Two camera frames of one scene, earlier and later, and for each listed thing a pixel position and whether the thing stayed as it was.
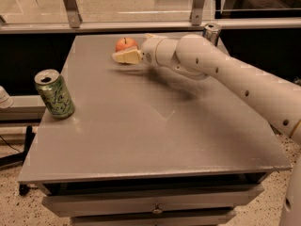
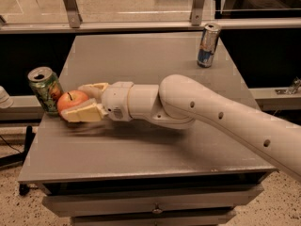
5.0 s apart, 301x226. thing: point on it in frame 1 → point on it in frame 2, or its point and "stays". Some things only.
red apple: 125,42 → 71,98
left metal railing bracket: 73,17 stays
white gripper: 149,51 → 115,100
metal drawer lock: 157,211 stays
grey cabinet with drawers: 149,147 stays
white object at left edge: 6,101 stays
